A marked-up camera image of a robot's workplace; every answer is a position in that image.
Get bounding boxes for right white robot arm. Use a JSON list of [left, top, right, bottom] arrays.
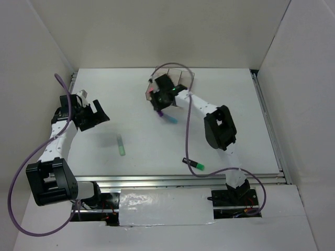
[[146, 74, 250, 205]]

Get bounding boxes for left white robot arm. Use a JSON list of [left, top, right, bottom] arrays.
[[26, 90, 110, 209]]

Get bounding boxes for clear blue highlighter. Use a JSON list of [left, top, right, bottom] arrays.
[[163, 113, 178, 124]]

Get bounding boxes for clear left organizer bin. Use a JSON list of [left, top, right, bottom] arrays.
[[146, 68, 169, 101]]

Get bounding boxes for clear organizer bin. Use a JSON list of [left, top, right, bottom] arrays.
[[177, 71, 195, 89], [146, 68, 169, 101], [167, 68, 182, 85]]

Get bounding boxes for clear middle organizer bin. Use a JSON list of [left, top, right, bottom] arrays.
[[167, 68, 182, 85]]

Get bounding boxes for clear right organizer bin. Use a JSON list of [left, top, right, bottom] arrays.
[[177, 71, 195, 89]]

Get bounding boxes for clear green highlighter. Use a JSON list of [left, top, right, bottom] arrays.
[[117, 134, 126, 156]]

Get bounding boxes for black green highlighter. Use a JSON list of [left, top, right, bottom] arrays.
[[182, 157, 205, 171]]

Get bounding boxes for white foil cover plate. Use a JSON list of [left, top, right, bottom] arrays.
[[119, 188, 215, 226]]

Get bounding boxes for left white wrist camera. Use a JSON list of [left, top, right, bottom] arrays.
[[76, 89, 88, 107]]

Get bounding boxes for aluminium front rail frame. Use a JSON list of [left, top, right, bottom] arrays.
[[73, 174, 286, 189]]

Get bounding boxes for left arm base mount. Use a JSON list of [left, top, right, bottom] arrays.
[[71, 192, 120, 226]]

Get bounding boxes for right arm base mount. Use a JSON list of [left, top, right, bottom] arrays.
[[207, 189, 261, 220]]

